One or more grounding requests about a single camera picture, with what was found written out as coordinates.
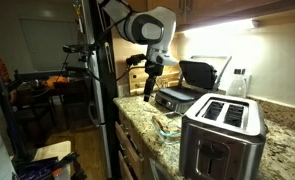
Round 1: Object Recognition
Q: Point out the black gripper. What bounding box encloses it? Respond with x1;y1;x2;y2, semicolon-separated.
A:
143;62;165;103

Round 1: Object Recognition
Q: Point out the brown toasted bread slice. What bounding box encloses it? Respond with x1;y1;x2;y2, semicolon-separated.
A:
152;114;182;136

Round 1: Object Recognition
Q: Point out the stainless steel two-slot toaster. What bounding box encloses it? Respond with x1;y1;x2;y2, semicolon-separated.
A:
179;93;267;180

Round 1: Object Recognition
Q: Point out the wooden cutting board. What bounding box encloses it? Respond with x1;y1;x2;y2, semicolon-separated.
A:
126;56;181;97

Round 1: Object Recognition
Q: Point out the stainless steel refrigerator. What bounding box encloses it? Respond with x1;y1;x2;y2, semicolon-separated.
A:
81;0;121;179

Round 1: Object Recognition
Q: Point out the black panini press grill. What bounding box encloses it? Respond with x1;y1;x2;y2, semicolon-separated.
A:
154;55;233;114

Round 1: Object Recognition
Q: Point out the wooden drawer base cabinet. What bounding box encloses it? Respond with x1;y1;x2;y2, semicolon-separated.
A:
114;109;155;180

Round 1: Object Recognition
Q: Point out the dark wooden chair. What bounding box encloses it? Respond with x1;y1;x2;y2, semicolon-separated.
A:
53;78;95;130

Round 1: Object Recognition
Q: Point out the orange object on table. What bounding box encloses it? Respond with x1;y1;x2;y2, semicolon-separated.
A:
41;75;70;89

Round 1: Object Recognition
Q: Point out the wooden upper cabinet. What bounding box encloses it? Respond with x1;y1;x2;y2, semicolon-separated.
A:
146;0;295;35

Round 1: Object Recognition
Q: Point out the bright under-cabinet light strip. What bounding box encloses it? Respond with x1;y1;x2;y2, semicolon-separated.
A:
183;19;260;38

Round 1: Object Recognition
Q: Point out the light wooden stool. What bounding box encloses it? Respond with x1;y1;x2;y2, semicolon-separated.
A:
33;140;73;168

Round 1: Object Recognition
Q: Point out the dark wooden dining table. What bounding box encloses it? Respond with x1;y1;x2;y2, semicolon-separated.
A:
6;68;91;134

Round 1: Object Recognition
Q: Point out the blue black bar clamp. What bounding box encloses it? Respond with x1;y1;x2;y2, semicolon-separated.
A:
16;151;88;180

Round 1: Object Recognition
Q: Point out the person in white shirt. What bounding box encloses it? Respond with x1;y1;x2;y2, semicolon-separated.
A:
0;54;14;148

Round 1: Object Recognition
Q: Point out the metal wire holder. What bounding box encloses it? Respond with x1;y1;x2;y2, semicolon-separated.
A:
153;76;169;94

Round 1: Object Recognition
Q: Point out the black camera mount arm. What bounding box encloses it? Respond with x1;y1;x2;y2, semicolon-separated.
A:
64;53;90;74

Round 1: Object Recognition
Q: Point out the curved silver dishwasher handle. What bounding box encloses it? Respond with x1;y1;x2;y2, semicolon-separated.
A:
149;158;165;180

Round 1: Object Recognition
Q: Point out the black stereo camera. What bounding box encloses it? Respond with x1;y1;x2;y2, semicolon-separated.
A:
62;44;97;54

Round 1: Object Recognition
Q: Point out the black metal frame bar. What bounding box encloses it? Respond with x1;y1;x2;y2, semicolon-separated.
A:
0;33;25;162

